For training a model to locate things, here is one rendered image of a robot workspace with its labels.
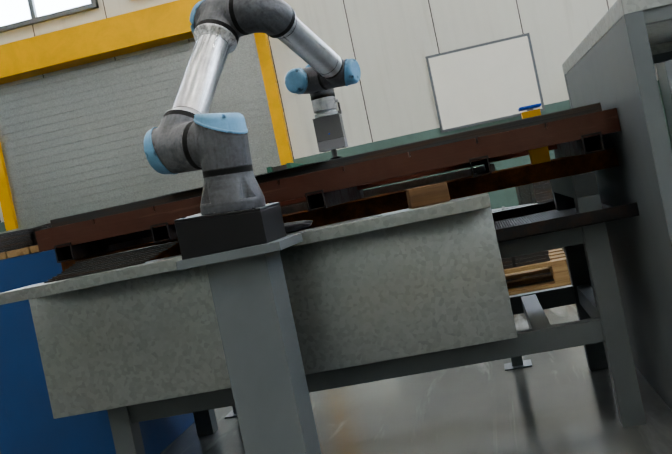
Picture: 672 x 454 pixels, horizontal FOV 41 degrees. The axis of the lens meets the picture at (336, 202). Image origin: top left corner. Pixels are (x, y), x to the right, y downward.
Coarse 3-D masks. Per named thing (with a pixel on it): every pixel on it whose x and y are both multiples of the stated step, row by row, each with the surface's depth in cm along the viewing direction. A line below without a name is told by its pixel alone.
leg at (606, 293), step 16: (576, 176) 234; (576, 192) 234; (592, 192) 234; (576, 208) 238; (592, 208) 234; (592, 240) 234; (608, 240) 233; (592, 256) 234; (608, 256) 234; (592, 272) 234; (608, 272) 234; (592, 288) 240; (608, 288) 234; (608, 304) 234; (608, 320) 234; (624, 320) 234; (608, 336) 234; (624, 336) 234; (608, 352) 235; (624, 352) 234; (624, 368) 234; (624, 384) 234; (624, 400) 234; (640, 400) 234; (624, 416) 235; (640, 416) 234
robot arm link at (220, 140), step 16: (192, 128) 205; (208, 128) 201; (224, 128) 201; (240, 128) 203; (192, 144) 204; (208, 144) 202; (224, 144) 201; (240, 144) 203; (192, 160) 206; (208, 160) 202; (224, 160) 201; (240, 160) 203
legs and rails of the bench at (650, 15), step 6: (660, 6) 193; (666, 6) 193; (648, 12) 193; (654, 12) 193; (660, 12) 193; (666, 12) 193; (648, 18) 193; (654, 18) 193; (660, 18) 193; (666, 18) 193; (648, 24) 195; (660, 54) 313; (666, 54) 313; (654, 60) 314; (660, 60) 313; (666, 60) 313
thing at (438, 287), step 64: (320, 256) 236; (384, 256) 233; (448, 256) 231; (64, 320) 248; (128, 320) 245; (192, 320) 242; (320, 320) 237; (384, 320) 234; (448, 320) 232; (512, 320) 229; (64, 384) 249; (128, 384) 246; (192, 384) 243
